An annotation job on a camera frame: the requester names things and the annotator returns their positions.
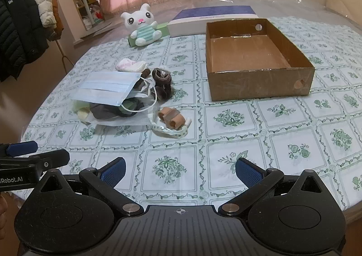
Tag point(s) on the white plush bunny toy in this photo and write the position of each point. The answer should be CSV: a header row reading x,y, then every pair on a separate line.
x,y
141,24

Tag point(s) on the dark grey cloth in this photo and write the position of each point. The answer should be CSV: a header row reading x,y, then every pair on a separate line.
x,y
107,112

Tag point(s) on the gold coat rack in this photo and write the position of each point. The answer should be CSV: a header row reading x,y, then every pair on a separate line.
x,y
66,58

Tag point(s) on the purple and white flat box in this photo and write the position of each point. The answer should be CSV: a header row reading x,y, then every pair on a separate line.
x,y
209,16

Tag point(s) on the blue face mask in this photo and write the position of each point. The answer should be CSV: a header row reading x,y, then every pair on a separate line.
x,y
104,86

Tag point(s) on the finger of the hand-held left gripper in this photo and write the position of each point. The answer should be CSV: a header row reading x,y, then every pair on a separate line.
x,y
22,147
55,159

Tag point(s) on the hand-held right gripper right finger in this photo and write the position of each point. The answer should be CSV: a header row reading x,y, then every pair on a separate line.
x,y
249,172

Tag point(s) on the brown velvet pouch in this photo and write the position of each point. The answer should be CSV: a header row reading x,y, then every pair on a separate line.
x,y
161,81

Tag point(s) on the white terry cloth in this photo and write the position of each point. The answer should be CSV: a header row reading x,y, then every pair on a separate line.
x,y
130,65

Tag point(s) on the green floral printed bedsheet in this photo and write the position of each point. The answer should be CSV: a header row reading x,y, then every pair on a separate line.
x,y
198,143

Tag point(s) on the pale measuring tape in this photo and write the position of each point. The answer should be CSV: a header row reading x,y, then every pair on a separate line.
x,y
169,132

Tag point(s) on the small green box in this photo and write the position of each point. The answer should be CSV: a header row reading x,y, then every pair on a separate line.
x,y
162,30

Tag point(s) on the yellow towel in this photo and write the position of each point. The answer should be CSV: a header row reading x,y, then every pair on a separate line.
x,y
82,114

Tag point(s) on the black puffer jacket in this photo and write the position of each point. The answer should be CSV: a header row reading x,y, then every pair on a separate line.
x,y
17,27

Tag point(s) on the white puffer jacket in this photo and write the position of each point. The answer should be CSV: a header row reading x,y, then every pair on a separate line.
x,y
42,1

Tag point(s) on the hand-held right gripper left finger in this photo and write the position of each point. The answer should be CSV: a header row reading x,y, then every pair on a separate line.
x,y
113,172

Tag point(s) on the brown cardboard box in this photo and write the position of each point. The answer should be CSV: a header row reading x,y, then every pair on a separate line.
x,y
254,55

